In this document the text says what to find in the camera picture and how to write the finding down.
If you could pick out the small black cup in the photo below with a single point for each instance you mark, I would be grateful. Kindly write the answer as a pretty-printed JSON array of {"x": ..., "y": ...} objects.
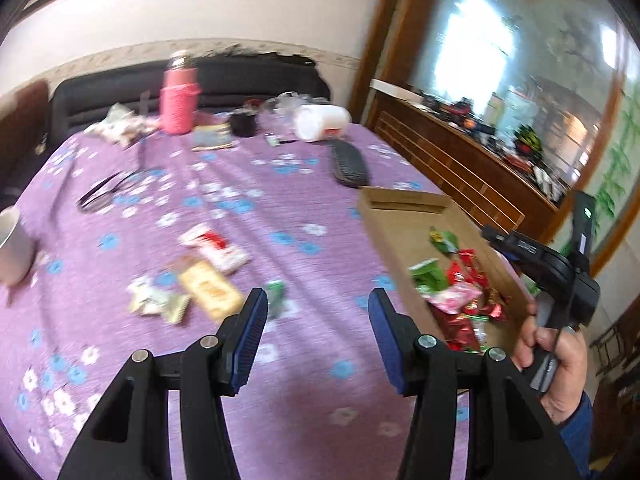
[{"x": 243, "y": 122}]

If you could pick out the person's right hand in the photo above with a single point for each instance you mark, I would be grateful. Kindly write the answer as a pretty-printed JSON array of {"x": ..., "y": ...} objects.
[{"x": 570, "y": 375}]

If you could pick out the white plastic jar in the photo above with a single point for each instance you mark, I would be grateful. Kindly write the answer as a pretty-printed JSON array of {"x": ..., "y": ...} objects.
[{"x": 320, "y": 120}]

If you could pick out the brown chair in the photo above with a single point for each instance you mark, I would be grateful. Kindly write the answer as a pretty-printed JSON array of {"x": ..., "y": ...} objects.
[{"x": 25, "y": 120}]

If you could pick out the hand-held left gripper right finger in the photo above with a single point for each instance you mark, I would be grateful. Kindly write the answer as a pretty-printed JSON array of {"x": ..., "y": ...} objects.
[{"x": 387, "y": 340}]

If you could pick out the pale green snack packet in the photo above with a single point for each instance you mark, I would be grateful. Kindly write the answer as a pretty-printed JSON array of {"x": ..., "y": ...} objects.
[{"x": 155, "y": 300}]

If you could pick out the dark carved wooden chair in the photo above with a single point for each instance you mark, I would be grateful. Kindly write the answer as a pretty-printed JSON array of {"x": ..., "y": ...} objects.
[{"x": 617, "y": 385}]

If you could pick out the white red snack packet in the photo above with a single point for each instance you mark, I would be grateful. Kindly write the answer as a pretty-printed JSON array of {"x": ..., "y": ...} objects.
[{"x": 215, "y": 247}]

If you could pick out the wooden cabinet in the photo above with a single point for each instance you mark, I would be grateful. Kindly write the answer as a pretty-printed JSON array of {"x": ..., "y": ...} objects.
[{"x": 450, "y": 160}]

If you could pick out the wooden framed glass panel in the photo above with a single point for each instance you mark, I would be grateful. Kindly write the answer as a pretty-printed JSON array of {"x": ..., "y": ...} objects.
[{"x": 500, "y": 35}]

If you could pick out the white flat box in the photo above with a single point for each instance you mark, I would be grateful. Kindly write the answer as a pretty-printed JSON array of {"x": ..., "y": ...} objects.
[{"x": 395, "y": 89}]

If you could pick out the white gloves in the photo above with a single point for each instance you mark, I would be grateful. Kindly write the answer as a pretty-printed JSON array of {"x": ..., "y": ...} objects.
[{"x": 120, "y": 125}]

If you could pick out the yellow cake packet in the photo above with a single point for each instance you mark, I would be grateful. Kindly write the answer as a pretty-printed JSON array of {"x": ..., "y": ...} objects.
[{"x": 210, "y": 287}]

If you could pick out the black bag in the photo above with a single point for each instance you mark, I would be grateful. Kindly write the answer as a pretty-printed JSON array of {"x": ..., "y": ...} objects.
[{"x": 280, "y": 57}]

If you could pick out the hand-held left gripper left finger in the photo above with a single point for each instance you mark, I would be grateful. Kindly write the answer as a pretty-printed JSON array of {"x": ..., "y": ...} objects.
[{"x": 250, "y": 340}]

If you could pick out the green pyramid packet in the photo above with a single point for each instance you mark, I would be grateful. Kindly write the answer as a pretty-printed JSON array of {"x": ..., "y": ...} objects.
[{"x": 444, "y": 240}]

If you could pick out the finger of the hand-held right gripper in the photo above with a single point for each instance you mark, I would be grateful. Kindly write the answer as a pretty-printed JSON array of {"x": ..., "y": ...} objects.
[{"x": 520, "y": 247}]

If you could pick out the pile of mixed snacks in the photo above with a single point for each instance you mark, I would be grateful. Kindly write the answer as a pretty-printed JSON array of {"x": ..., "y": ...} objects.
[{"x": 460, "y": 330}]

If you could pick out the green ribbed snack packet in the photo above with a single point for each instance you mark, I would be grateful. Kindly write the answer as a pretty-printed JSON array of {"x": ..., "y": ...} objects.
[{"x": 427, "y": 275}]

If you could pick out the clutter of assorted tools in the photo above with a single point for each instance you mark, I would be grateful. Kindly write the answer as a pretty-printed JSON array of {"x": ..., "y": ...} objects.
[{"x": 525, "y": 145}]

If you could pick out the clear glass jar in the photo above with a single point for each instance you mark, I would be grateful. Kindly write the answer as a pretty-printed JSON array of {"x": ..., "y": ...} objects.
[{"x": 287, "y": 102}]

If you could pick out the cardboard box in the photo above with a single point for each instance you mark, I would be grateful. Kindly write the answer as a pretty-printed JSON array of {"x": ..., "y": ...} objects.
[{"x": 400, "y": 225}]

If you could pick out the purple floral tablecloth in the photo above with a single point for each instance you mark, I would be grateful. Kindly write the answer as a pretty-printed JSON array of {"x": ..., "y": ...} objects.
[{"x": 300, "y": 210}]

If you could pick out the green candy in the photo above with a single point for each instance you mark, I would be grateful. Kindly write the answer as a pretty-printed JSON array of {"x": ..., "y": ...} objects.
[{"x": 274, "y": 295}]

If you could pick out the black sofa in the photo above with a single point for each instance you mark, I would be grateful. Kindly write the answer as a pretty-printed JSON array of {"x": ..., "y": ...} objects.
[{"x": 100, "y": 95}]

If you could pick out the pink knit-sleeved bottle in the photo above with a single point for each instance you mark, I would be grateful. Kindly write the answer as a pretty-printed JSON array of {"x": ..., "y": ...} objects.
[{"x": 179, "y": 100}]

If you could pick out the black eyeglasses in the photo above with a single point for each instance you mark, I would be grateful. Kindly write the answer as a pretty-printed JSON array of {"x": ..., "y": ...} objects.
[{"x": 107, "y": 187}]

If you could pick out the black textured glasses case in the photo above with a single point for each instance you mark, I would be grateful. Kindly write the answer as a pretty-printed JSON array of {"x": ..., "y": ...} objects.
[{"x": 350, "y": 162}]

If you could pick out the white mug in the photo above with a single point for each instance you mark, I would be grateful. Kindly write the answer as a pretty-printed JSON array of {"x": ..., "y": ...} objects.
[{"x": 12, "y": 250}]

